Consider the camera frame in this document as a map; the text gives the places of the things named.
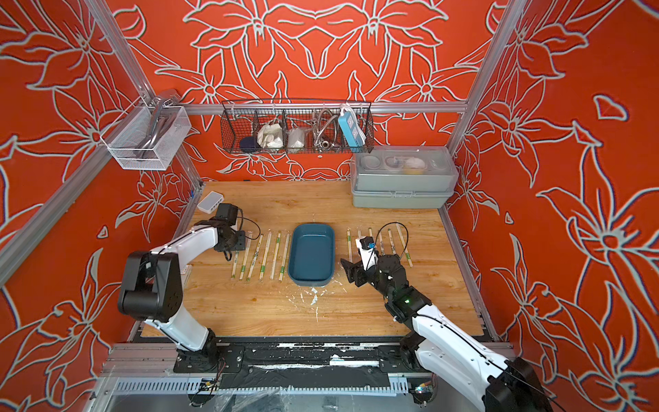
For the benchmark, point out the light blue box in basket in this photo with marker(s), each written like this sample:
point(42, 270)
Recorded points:
point(353, 134)

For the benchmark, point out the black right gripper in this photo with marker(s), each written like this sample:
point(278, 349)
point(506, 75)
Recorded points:
point(354, 271)

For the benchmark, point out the white network switch box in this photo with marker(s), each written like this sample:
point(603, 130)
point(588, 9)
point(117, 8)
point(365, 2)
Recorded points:
point(210, 202)

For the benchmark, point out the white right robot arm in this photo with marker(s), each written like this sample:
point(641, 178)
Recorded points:
point(489, 380)

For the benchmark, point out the clear plastic wall bin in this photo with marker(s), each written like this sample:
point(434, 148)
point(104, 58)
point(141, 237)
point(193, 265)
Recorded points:
point(124, 141)

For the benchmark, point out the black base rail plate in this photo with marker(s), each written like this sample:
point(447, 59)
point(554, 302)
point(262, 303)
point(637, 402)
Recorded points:
point(306, 362)

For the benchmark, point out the teal plastic storage box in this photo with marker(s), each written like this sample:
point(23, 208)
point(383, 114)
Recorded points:
point(312, 256)

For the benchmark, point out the white crumpled bag in basket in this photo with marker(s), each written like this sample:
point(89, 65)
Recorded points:
point(270, 136)

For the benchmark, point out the grey lidded plastic container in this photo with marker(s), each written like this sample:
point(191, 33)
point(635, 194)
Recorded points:
point(399, 177)

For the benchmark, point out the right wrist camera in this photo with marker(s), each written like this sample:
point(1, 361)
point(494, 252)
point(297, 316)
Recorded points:
point(367, 250)

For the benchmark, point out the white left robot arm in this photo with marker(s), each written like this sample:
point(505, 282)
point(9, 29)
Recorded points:
point(152, 289)

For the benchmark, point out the black wire wall basket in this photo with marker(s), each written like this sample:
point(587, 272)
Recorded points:
point(310, 126)

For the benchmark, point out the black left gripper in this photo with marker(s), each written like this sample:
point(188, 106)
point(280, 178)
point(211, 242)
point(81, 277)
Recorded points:
point(240, 243)

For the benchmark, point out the metal tongs in bin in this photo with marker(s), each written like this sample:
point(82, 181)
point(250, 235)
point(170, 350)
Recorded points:
point(159, 124)

